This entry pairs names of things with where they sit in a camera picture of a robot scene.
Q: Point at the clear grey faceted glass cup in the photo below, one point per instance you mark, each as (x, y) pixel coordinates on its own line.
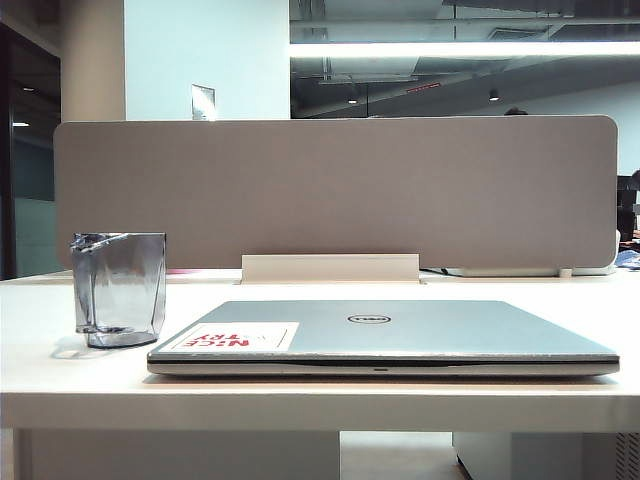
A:
(120, 290)

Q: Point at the silver Dell laptop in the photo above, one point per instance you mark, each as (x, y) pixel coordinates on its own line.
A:
(425, 335)

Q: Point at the grey fabric desk divider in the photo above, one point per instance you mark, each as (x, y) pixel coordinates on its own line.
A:
(350, 190)

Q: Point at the white red Nice Try sticker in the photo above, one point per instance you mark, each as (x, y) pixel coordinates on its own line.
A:
(272, 334)

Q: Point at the red ceiling sign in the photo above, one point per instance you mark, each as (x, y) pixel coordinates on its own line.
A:
(423, 88)

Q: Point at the white flat box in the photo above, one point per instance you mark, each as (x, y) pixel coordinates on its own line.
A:
(510, 271)

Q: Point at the dark-haired person head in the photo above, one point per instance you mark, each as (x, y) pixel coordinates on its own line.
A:
(514, 112)

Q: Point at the dark glass door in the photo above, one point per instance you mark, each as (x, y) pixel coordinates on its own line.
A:
(30, 150)

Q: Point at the blue cloth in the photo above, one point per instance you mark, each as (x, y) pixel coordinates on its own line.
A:
(630, 260)

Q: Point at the dark seated person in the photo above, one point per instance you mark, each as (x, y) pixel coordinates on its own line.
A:
(629, 200)

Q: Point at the white paper wall notice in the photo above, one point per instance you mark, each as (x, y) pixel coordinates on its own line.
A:
(203, 102)

